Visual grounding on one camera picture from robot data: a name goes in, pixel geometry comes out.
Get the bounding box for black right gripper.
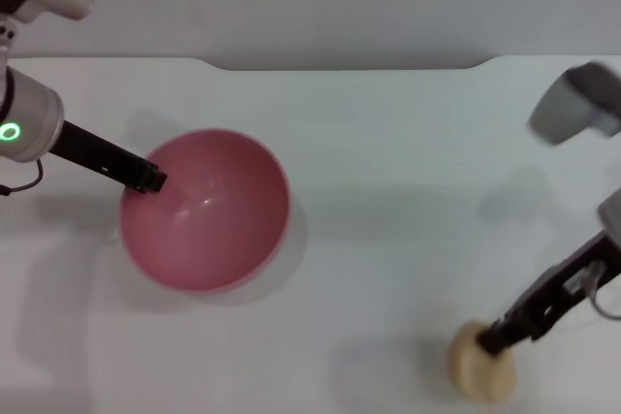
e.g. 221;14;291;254
477;232;621;355

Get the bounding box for right wrist cable with plug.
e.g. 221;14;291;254
581;263;621;321

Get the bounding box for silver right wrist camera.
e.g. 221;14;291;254
527;62;621;145

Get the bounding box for wrist cable with plug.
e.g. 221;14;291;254
0;159;45;197
581;263;621;321

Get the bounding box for pink plastic bowl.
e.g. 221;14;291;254
119;128;292;294

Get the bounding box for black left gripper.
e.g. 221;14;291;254
50;120;169;195

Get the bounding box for left wrist cable with plug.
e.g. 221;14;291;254
0;159;45;197

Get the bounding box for beige egg yolk pastry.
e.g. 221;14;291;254
446;319;515;404

